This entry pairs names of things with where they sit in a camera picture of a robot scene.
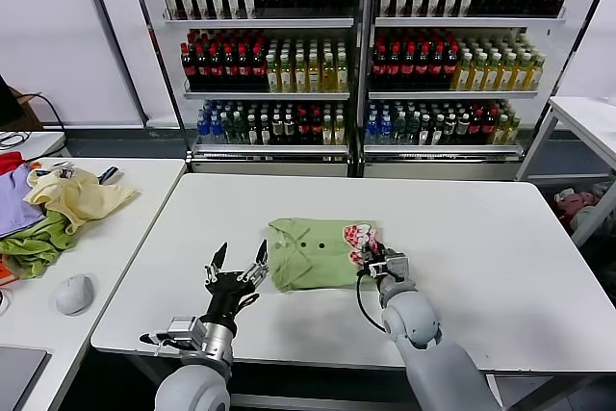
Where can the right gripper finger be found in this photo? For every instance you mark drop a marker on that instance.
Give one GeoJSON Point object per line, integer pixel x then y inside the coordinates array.
{"type": "Point", "coordinates": [377, 245]}
{"type": "Point", "coordinates": [366, 249]}

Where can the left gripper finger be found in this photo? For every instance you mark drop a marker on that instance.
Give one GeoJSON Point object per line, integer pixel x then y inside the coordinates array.
{"type": "Point", "coordinates": [260, 262]}
{"type": "Point", "coordinates": [219, 262]}

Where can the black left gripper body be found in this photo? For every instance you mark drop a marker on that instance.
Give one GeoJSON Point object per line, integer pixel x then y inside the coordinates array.
{"type": "Point", "coordinates": [228, 293]}

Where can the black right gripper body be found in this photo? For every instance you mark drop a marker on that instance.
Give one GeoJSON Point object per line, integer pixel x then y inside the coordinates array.
{"type": "Point", "coordinates": [375, 266]}

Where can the light green polo shirt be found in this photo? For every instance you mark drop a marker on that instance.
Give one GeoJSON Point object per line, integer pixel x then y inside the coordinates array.
{"type": "Point", "coordinates": [313, 257]}

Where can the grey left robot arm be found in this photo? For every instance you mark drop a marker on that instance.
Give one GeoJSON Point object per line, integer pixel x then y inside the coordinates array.
{"type": "Point", "coordinates": [192, 389]}

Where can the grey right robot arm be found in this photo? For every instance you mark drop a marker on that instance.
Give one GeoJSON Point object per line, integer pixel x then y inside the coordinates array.
{"type": "Point", "coordinates": [418, 324]}

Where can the blue label water bottle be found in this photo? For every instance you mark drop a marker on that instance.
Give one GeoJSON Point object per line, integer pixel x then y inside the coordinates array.
{"type": "Point", "coordinates": [215, 133]}
{"type": "Point", "coordinates": [385, 132]}
{"type": "Point", "coordinates": [372, 132]}
{"type": "Point", "coordinates": [201, 133]}

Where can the yellow juice bottle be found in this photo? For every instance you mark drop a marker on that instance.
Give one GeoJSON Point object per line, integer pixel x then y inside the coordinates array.
{"type": "Point", "coordinates": [315, 77]}
{"type": "Point", "coordinates": [273, 77]}
{"type": "Point", "coordinates": [342, 77]}
{"type": "Point", "coordinates": [300, 77]}
{"type": "Point", "coordinates": [328, 133]}
{"type": "Point", "coordinates": [462, 76]}
{"type": "Point", "coordinates": [478, 76]}
{"type": "Point", "coordinates": [341, 133]}
{"type": "Point", "coordinates": [521, 76]}
{"type": "Point", "coordinates": [507, 76]}
{"type": "Point", "coordinates": [512, 132]}
{"type": "Point", "coordinates": [500, 132]}
{"type": "Point", "coordinates": [328, 77]}
{"type": "Point", "coordinates": [287, 77]}
{"type": "Point", "coordinates": [536, 76]}
{"type": "Point", "coordinates": [493, 76]}

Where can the dark tea bottle white label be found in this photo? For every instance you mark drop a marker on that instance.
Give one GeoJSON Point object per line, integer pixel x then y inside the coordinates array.
{"type": "Point", "coordinates": [265, 133]}
{"type": "Point", "coordinates": [438, 132]}
{"type": "Point", "coordinates": [252, 133]}
{"type": "Point", "coordinates": [425, 132]}

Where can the red cap cola bottle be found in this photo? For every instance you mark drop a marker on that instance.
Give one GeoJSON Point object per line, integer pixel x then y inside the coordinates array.
{"type": "Point", "coordinates": [476, 132]}
{"type": "Point", "coordinates": [188, 70]}
{"type": "Point", "coordinates": [423, 68]}
{"type": "Point", "coordinates": [216, 70]}
{"type": "Point", "coordinates": [316, 133]}
{"type": "Point", "coordinates": [437, 68]}
{"type": "Point", "coordinates": [230, 70]}
{"type": "Point", "coordinates": [379, 68]}
{"type": "Point", "coordinates": [451, 68]}
{"type": "Point", "coordinates": [259, 70]}
{"type": "Point", "coordinates": [408, 68]}
{"type": "Point", "coordinates": [202, 70]}
{"type": "Point", "coordinates": [303, 133]}
{"type": "Point", "coordinates": [245, 70]}
{"type": "Point", "coordinates": [488, 132]}
{"type": "Point", "coordinates": [393, 68]}

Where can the navy white striped cloth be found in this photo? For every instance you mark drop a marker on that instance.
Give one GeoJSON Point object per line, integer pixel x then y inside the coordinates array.
{"type": "Point", "coordinates": [110, 176]}

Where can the pale yellow shirt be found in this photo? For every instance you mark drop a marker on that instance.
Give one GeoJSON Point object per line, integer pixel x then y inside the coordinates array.
{"type": "Point", "coordinates": [83, 200]}

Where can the white computer mouse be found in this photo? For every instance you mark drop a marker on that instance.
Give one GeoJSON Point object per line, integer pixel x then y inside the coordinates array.
{"type": "Point", "coordinates": [73, 296]}

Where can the white printed garment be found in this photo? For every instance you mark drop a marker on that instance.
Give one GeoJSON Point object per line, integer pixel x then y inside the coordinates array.
{"type": "Point", "coordinates": [64, 172]}

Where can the olive green crumpled garment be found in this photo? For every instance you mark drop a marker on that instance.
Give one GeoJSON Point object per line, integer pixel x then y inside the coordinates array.
{"type": "Point", "coordinates": [34, 248]}

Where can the white crumpled garment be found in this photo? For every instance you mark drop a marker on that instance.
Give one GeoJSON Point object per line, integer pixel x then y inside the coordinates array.
{"type": "Point", "coordinates": [563, 196]}

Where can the dark red garment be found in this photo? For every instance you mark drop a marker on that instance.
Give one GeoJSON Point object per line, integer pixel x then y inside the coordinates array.
{"type": "Point", "coordinates": [579, 202]}

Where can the grey teal garment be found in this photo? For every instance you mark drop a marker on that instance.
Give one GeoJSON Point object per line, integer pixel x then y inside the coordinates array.
{"type": "Point", "coordinates": [586, 222]}

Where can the purple shirt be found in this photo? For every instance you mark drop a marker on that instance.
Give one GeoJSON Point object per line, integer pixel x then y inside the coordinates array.
{"type": "Point", "coordinates": [15, 205]}

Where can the orange white item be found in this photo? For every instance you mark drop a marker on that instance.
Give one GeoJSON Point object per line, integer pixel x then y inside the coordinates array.
{"type": "Point", "coordinates": [4, 272]}

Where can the grey laptop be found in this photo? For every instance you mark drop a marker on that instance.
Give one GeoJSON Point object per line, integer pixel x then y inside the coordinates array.
{"type": "Point", "coordinates": [20, 378]}

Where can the white beverage display shelf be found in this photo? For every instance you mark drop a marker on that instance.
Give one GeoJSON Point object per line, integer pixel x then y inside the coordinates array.
{"type": "Point", "coordinates": [468, 22]}
{"type": "Point", "coordinates": [256, 23]}

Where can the white table with legs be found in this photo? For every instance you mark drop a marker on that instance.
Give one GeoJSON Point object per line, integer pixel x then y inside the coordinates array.
{"type": "Point", "coordinates": [583, 118]}

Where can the brown cardboard box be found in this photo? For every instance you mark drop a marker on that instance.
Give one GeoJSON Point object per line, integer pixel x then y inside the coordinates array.
{"type": "Point", "coordinates": [30, 109]}

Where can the black monitor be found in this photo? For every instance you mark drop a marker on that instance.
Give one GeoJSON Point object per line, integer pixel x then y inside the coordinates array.
{"type": "Point", "coordinates": [7, 104]}

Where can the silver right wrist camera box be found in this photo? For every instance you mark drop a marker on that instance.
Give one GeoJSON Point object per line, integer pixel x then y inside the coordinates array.
{"type": "Point", "coordinates": [397, 264]}

